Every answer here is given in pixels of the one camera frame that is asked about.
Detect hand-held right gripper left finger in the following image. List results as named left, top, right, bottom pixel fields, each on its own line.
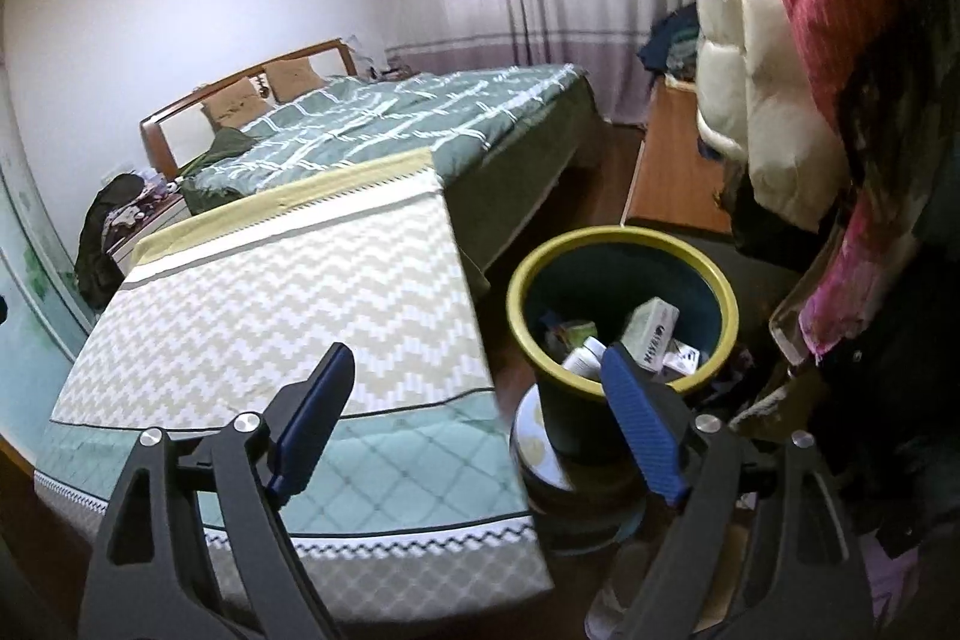
left=79, top=342, right=356, bottom=640

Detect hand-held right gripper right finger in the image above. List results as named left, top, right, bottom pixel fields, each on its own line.
left=600, top=342, right=875, bottom=640

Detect white medicine box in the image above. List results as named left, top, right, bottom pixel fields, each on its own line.
left=619, top=297, right=680, bottom=375

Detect white plastic bottle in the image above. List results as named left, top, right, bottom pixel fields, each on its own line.
left=562, top=336, right=608, bottom=380

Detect green packet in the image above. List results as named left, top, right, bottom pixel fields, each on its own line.
left=546, top=319, right=598, bottom=353

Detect blue bin with yellow rim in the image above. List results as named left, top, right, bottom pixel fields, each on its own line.
left=506, top=227, right=740, bottom=461

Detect round stool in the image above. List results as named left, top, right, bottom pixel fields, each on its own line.
left=510, top=385, right=676, bottom=548

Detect patterned tablecloth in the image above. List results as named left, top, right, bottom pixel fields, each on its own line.
left=34, top=149, right=556, bottom=618

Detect white nightstand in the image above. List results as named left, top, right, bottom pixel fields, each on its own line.
left=105, top=190, right=190, bottom=271

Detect wooden cabinet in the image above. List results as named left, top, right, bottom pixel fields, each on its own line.
left=622, top=77, right=740, bottom=236

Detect pink floral cloth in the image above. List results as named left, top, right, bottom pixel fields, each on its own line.
left=799, top=175, right=935, bottom=360

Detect black coat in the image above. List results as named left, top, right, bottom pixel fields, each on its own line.
left=735, top=175, right=960, bottom=640

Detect dark jacket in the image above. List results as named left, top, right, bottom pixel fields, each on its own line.
left=73, top=173, right=151, bottom=311

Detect wooden bed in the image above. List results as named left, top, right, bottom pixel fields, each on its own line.
left=139, top=38, right=610, bottom=283

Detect dark green cloth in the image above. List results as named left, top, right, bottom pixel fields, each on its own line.
left=198, top=130, right=257, bottom=166

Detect sliding wardrobe doors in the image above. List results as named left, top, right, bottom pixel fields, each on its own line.
left=0, top=160, right=95, bottom=461

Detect green plaid duvet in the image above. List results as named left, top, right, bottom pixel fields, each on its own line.
left=180, top=62, right=587, bottom=215

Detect brown embroidered pillow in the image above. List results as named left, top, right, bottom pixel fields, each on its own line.
left=262, top=59, right=328, bottom=103
left=202, top=77, right=260, bottom=131

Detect white down jacket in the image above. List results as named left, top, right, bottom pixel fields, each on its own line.
left=690, top=0, right=857, bottom=233

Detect pile of clothes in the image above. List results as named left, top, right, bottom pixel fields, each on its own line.
left=637, top=2, right=703, bottom=83

